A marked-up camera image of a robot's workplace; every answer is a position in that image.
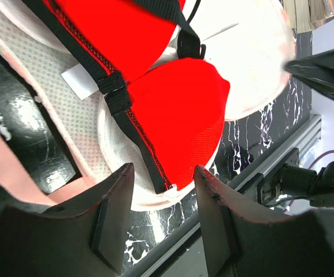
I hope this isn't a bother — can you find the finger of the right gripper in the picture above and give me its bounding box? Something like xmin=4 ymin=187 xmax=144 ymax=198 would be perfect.
xmin=283 ymin=49 xmax=334 ymax=101

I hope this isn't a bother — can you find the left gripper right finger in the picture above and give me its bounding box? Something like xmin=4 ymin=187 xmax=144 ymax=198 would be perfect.
xmin=194 ymin=166 xmax=334 ymax=276

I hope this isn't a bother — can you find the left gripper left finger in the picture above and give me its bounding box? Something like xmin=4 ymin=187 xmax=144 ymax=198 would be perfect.
xmin=0 ymin=163 xmax=134 ymax=276

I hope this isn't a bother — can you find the pink mesh laundry bag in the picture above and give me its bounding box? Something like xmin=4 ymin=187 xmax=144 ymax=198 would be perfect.
xmin=0 ymin=1 xmax=295 ymax=211

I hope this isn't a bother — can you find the red bra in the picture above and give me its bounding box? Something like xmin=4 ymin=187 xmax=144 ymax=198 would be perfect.
xmin=26 ymin=1 xmax=230 ymax=194

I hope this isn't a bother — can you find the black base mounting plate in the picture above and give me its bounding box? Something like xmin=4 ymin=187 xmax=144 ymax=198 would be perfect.
xmin=126 ymin=115 xmax=322 ymax=277

